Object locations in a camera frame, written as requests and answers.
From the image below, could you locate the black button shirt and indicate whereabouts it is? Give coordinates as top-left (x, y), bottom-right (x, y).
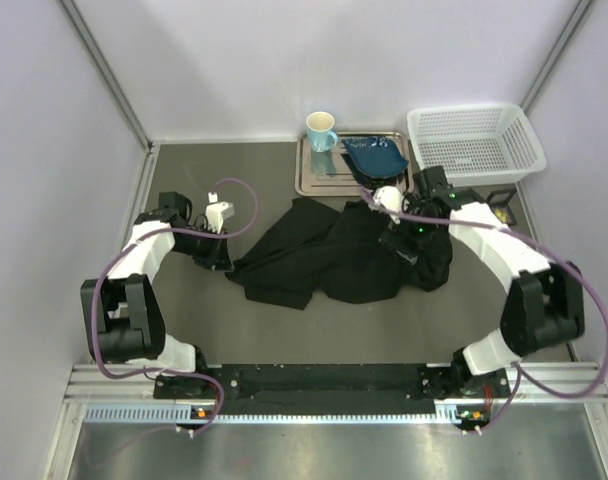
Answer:
top-left (226, 198), bottom-right (453, 310)

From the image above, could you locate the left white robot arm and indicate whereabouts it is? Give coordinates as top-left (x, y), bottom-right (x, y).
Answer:
top-left (80, 192), bottom-right (235, 375)

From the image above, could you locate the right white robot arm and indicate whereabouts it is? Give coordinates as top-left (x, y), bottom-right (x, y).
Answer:
top-left (371, 166), bottom-right (585, 390)

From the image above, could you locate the brooch in black box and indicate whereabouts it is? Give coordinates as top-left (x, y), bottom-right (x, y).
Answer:
top-left (486, 188), bottom-right (517, 227)

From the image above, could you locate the dark blue plate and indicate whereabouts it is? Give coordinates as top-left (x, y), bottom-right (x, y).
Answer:
top-left (341, 136), bottom-right (408, 179)

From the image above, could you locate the steel tray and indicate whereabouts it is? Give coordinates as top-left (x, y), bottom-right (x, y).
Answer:
top-left (295, 131), bottom-right (414, 197)

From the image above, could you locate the white plastic basket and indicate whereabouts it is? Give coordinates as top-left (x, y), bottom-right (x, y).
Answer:
top-left (407, 103), bottom-right (547, 187)

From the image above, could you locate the light blue mug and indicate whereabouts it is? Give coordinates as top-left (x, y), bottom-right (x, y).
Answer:
top-left (306, 111), bottom-right (339, 153)

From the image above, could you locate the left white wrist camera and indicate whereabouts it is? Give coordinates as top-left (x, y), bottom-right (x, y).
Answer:
top-left (204, 191), bottom-right (235, 234)

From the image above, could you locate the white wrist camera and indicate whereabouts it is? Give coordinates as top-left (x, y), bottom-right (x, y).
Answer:
top-left (370, 186), bottom-right (404, 224)
top-left (204, 191), bottom-right (235, 234)

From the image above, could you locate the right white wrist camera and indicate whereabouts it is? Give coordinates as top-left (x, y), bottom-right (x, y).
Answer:
top-left (370, 186), bottom-right (404, 224)

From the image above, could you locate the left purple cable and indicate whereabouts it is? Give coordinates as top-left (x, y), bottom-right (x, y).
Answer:
top-left (93, 177), bottom-right (258, 441)

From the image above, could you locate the purple cable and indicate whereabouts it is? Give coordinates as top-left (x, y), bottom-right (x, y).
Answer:
top-left (357, 184), bottom-right (608, 435)
top-left (93, 177), bottom-right (258, 441)

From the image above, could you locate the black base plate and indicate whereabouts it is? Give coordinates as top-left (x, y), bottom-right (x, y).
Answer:
top-left (152, 362), bottom-right (511, 416)

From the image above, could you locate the aluminium frame rail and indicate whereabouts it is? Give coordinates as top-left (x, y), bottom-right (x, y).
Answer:
top-left (64, 362), bottom-right (608, 428)

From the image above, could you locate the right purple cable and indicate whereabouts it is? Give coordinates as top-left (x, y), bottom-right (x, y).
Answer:
top-left (357, 184), bottom-right (608, 435)

